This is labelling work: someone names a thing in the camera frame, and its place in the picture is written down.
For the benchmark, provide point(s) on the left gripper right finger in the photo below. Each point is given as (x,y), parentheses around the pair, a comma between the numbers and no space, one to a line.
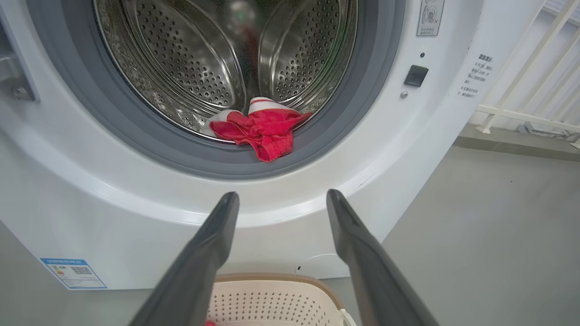
(371,271)

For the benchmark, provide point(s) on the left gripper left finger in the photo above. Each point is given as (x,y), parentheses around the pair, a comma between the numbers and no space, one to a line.
(195,271)

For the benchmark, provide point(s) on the red shorts with white band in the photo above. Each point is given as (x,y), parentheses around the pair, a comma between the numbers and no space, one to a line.
(267,131)

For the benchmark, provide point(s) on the cream perforated laundry basket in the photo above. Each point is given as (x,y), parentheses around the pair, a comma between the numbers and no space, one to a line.
(276,303)

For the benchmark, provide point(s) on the white front-load washing machine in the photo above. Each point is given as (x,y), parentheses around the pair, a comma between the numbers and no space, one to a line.
(113,203)

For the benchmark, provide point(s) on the black door latch socket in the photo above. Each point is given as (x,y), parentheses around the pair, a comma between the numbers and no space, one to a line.
(415,75)

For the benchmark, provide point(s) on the round filter cover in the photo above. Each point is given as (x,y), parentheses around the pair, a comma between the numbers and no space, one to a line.
(317,265)

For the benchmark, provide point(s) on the blue energy label sticker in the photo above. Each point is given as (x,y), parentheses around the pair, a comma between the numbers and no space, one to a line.
(74,273)

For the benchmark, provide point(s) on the white metal railing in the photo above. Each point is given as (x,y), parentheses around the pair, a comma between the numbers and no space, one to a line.
(521,108)

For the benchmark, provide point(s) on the small printed text label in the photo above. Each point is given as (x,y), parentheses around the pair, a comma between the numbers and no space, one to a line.
(476,76)

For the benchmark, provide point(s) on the grey warning sticker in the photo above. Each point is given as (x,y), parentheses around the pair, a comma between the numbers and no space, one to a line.
(429,18)

